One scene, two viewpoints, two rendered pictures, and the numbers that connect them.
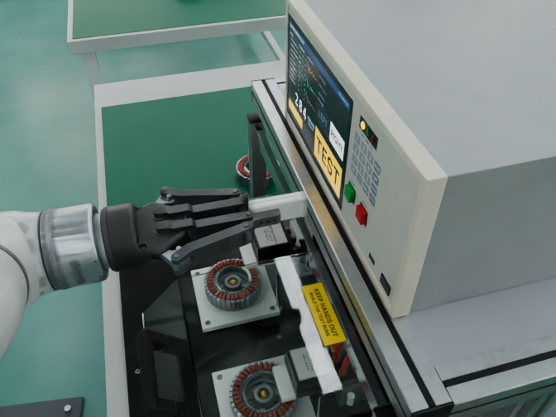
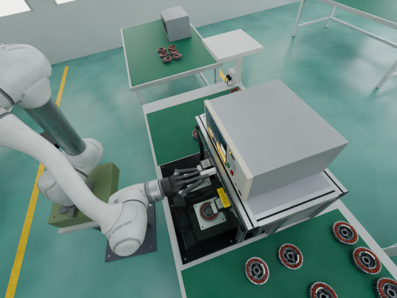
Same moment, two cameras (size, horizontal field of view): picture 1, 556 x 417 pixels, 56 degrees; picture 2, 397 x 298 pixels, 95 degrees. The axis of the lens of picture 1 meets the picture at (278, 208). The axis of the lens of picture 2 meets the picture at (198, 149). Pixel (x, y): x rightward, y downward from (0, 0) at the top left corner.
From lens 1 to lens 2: 0.27 m
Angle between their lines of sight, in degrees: 11
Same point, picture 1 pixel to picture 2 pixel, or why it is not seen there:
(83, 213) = (156, 184)
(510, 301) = (275, 193)
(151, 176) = (166, 139)
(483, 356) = (267, 211)
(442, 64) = (252, 128)
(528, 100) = (277, 142)
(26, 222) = (141, 189)
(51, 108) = (126, 103)
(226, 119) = (186, 114)
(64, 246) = (152, 194)
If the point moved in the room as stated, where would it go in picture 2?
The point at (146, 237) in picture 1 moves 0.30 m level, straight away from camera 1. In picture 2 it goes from (173, 187) to (155, 137)
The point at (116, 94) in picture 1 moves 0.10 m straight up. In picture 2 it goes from (149, 108) to (146, 100)
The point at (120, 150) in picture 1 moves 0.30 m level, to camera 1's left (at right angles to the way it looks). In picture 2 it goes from (155, 130) to (121, 133)
